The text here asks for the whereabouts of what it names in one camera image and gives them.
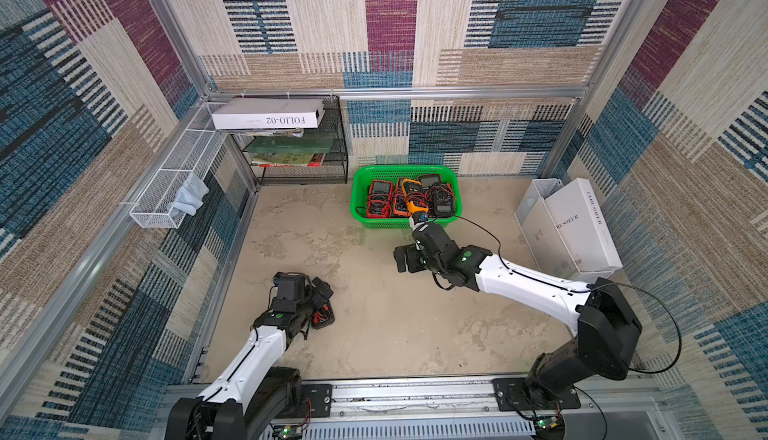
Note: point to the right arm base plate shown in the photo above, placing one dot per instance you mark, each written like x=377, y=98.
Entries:
x=515, y=393

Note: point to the yellow multimeter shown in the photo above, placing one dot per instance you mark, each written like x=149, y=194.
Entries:
x=415, y=196

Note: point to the black wire shelf rack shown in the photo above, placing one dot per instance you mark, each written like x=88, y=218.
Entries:
x=335, y=166

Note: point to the white box upright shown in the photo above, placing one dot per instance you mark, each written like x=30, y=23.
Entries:
x=582, y=226

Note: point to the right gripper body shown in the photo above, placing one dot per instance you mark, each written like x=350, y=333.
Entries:
x=424, y=230

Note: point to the white FOLIO box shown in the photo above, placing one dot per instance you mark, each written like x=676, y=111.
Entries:
x=263, y=113

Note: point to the orange Victor multimeter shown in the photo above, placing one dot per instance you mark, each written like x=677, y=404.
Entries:
x=398, y=203

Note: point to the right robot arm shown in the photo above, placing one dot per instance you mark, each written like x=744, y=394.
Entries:
x=604, y=328

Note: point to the white wire wall basket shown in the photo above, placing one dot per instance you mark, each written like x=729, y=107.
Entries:
x=193, y=151

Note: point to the green plastic basket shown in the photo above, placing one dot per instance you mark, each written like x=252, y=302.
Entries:
x=365, y=176

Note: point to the white open file box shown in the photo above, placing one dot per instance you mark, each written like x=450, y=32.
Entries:
x=545, y=242

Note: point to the red ANENG multimeter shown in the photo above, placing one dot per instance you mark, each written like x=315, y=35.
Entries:
x=429, y=180

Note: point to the small black multimeter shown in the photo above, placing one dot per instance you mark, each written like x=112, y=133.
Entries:
x=323, y=316
x=442, y=200

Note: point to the light blue cloth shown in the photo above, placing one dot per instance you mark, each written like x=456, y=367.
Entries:
x=189, y=197

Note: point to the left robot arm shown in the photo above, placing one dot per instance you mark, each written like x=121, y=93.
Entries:
x=253, y=395

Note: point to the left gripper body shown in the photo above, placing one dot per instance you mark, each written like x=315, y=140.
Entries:
x=310, y=301

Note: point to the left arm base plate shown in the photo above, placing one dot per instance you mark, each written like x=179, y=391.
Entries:
x=315, y=401

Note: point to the green book on shelf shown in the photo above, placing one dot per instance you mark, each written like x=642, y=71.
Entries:
x=307, y=150

